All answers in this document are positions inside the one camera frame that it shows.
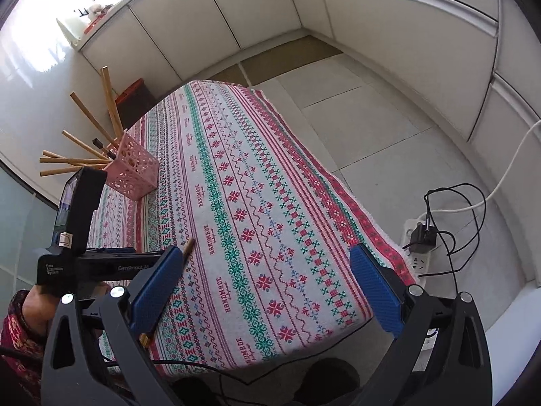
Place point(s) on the white power strip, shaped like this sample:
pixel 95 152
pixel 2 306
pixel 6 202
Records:
pixel 418 262

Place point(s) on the red black trash bin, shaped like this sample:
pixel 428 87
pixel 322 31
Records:
pixel 134 102

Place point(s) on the bamboo chopstick in basket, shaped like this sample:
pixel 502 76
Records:
pixel 85 110

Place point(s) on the bamboo chopstick left pair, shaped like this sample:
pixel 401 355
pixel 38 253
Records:
pixel 71 169

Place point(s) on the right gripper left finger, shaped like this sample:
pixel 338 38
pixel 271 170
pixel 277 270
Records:
pixel 136 287

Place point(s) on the bamboo chopstick leaning upright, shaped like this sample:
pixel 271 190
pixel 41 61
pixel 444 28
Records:
pixel 111 104

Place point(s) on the patterned tablecloth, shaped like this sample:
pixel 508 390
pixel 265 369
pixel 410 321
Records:
pixel 269 276

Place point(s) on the left forearm patterned sleeve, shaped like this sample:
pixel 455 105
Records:
pixel 23 375

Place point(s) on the left hand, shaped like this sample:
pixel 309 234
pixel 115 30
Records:
pixel 39 309

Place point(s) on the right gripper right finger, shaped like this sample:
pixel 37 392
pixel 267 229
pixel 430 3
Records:
pixel 382 288

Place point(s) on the pink perforated basket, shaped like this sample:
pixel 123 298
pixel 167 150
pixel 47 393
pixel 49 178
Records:
pixel 134 171

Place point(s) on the black chopstick in basket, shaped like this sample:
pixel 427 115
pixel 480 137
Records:
pixel 100 146

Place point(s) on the black power adapter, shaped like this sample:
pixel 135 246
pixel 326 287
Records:
pixel 423 239

